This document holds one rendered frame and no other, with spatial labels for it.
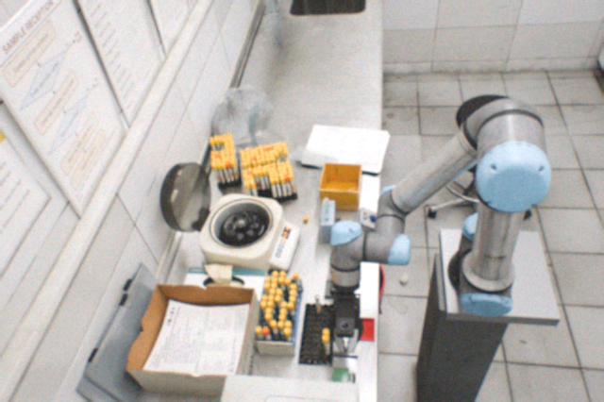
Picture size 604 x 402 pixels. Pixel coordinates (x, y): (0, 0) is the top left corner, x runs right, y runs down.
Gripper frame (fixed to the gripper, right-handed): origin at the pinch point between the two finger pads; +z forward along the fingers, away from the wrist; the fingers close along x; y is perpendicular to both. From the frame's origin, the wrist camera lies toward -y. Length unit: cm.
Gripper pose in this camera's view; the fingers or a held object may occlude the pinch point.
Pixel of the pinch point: (345, 353)
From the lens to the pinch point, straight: 133.7
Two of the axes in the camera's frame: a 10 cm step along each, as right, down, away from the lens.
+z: 0.3, 9.5, 3.2
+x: -9.9, -0.2, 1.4
